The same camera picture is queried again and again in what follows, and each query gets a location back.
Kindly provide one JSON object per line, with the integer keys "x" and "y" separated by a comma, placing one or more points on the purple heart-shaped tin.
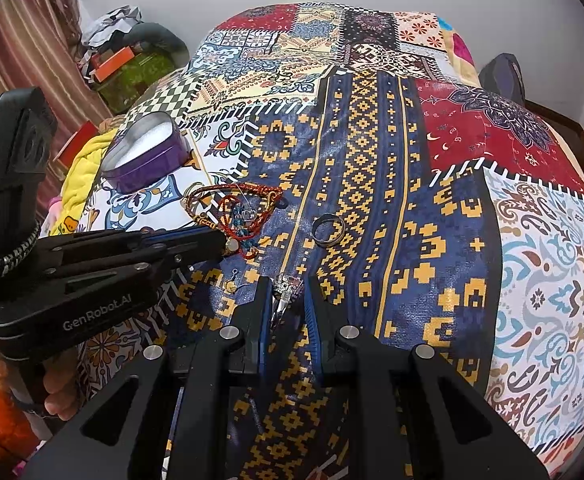
{"x": 150, "y": 148}

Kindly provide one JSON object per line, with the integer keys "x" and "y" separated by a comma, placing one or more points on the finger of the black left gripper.
{"x": 118, "y": 256}

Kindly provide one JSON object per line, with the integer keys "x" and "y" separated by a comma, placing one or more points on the yellow towel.
{"x": 65, "y": 213}

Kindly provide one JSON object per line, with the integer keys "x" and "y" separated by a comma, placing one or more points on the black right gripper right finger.
{"x": 411, "y": 414}

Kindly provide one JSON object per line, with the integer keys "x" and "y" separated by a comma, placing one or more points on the red white box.
{"x": 74, "y": 144}

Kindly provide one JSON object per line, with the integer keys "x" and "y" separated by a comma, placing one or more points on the orange box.
{"x": 113, "y": 63}

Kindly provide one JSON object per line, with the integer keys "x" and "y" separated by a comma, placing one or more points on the silver pendant earring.
{"x": 286, "y": 289}

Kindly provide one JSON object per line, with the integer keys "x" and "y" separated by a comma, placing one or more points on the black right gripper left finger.
{"x": 165, "y": 414}

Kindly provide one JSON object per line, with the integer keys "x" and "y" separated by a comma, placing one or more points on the striped brown curtain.
{"x": 40, "y": 44}

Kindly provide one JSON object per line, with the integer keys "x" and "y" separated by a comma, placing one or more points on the left hand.
{"x": 59, "y": 382}

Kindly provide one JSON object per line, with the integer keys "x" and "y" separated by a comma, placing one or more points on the patchwork patterned bedspread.
{"x": 464, "y": 212}

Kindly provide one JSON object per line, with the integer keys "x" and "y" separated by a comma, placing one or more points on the dark blue bag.
{"x": 502, "y": 75}

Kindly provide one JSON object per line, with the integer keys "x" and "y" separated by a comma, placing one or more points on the green patterned box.
{"x": 125, "y": 86}

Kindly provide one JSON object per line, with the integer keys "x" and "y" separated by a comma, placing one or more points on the grey clothes pile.
{"x": 125, "y": 27}

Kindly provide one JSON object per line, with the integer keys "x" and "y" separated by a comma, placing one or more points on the dark metal ring bangle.
{"x": 328, "y": 230}

